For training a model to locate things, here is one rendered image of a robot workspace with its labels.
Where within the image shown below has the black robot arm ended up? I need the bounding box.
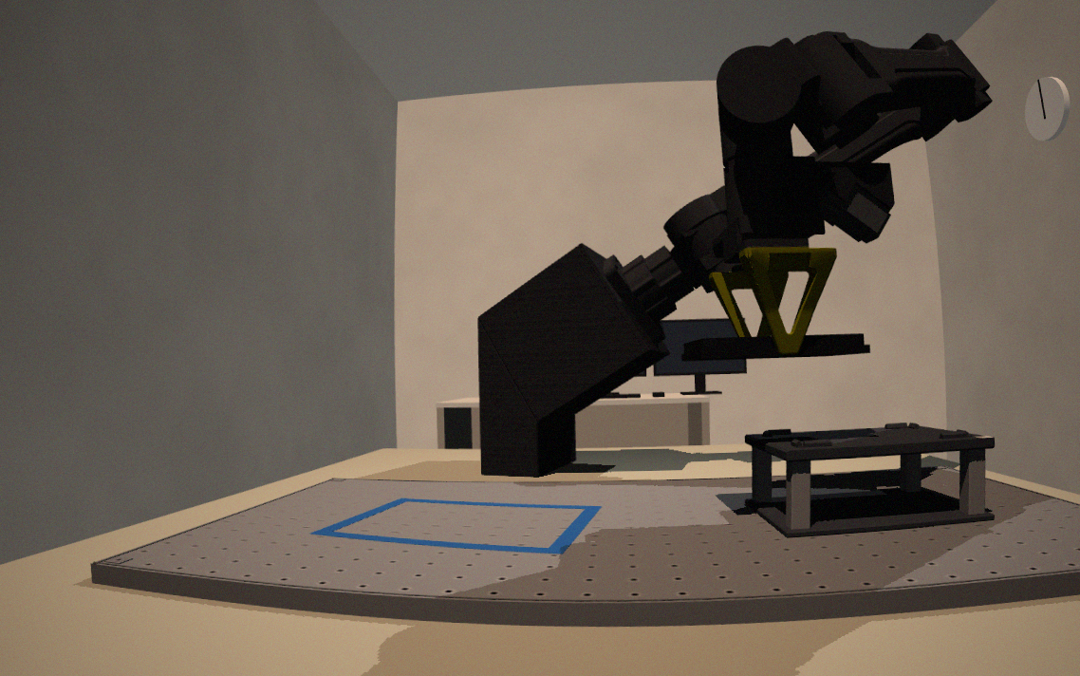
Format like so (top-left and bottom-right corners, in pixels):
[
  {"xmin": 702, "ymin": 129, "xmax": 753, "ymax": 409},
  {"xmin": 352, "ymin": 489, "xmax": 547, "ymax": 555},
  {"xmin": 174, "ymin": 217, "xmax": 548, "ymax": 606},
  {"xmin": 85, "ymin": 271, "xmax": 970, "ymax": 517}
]
[{"xmin": 603, "ymin": 31, "xmax": 993, "ymax": 344}]

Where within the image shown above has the blue tape rectangle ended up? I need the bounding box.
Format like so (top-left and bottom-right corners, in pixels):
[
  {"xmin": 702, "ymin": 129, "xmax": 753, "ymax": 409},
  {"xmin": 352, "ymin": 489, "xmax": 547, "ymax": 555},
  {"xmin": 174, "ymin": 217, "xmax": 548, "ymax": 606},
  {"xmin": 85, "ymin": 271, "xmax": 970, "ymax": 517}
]
[{"xmin": 310, "ymin": 498, "xmax": 602, "ymax": 554}]

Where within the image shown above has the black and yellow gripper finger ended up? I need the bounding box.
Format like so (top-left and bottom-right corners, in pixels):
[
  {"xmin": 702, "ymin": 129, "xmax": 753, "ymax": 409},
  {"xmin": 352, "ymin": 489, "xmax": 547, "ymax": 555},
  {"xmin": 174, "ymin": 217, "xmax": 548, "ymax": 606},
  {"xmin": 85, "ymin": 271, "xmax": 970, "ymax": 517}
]
[
  {"xmin": 739, "ymin": 247, "xmax": 837, "ymax": 355},
  {"xmin": 708, "ymin": 272, "xmax": 789, "ymax": 337}
]

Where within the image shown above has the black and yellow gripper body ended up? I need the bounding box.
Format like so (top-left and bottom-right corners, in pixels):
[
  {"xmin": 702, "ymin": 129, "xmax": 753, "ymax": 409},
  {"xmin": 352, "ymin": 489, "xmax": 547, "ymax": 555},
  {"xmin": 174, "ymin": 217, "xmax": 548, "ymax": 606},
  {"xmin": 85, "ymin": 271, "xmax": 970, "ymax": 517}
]
[{"xmin": 712, "ymin": 151, "xmax": 825, "ymax": 263}]

